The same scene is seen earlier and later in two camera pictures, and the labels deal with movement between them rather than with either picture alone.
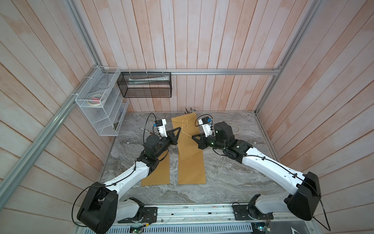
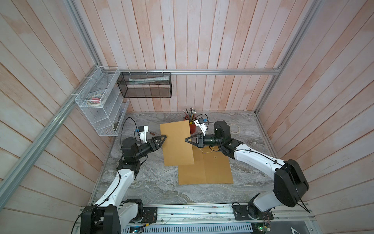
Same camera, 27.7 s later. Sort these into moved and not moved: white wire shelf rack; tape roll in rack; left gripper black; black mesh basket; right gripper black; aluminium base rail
Moved: left gripper black
Not moved: black mesh basket; tape roll in rack; aluminium base rail; white wire shelf rack; right gripper black
